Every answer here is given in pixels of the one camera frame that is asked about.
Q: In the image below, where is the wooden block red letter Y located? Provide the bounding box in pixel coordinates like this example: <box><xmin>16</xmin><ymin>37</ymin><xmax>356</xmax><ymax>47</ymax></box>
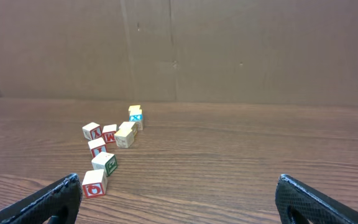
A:
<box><xmin>82</xmin><ymin>122</ymin><xmax>102</xmax><ymax>141</ymax></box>

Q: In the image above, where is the wooden block red letter M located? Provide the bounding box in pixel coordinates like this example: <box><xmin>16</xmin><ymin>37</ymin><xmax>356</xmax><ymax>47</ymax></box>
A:
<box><xmin>102</xmin><ymin>124</ymin><xmax>117</xmax><ymax>143</ymax></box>

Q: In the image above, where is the far yellow wooden block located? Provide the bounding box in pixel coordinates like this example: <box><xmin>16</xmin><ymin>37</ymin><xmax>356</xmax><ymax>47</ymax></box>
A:
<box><xmin>128</xmin><ymin>105</ymin><xmax>140</xmax><ymax>113</ymax></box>

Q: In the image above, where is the wooden block blue X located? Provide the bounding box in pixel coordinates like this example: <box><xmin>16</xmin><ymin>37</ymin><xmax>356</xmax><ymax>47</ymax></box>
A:
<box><xmin>129</xmin><ymin>109</ymin><xmax>144</xmax><ymax>131</ymax></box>

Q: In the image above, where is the wooden block red letter I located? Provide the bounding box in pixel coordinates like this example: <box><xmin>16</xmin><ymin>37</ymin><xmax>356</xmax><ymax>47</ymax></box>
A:
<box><xmin>88</xmin><ymin>138</ymin><xmax>108</xmax><ymax>158</ymax></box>

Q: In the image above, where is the wooden block green side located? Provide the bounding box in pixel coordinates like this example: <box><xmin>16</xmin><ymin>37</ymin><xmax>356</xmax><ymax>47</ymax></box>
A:
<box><xmin>91</xmin><ymin>152</ymin><xmax>117</xmax><ymax>177</ymax></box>

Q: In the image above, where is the wooden block yellow top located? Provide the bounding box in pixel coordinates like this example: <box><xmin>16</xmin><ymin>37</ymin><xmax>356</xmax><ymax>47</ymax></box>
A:
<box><xmin>114</xmin><ymin>129</ymin><xmax>134</xmax><ymax>148</ymax></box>

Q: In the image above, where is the wooden block red apple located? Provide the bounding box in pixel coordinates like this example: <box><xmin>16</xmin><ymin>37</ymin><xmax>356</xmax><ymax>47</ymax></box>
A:
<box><xmin>82</xmin><ymin>169</ymin><xmax>108</xmax><ymax>198</ymax></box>

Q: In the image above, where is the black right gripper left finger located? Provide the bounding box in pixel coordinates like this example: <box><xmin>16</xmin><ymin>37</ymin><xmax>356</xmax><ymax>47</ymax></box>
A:
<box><xmin>0</xmin><ymin>173</ymin><xmax>83</xmax><ymax>224</ymax></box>

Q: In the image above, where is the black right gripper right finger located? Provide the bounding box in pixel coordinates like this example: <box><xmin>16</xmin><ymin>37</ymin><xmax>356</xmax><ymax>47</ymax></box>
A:
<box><xmin>275</xmin><ymin>174</ymin><xmax>358</xmax><ymax>224</ymax></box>

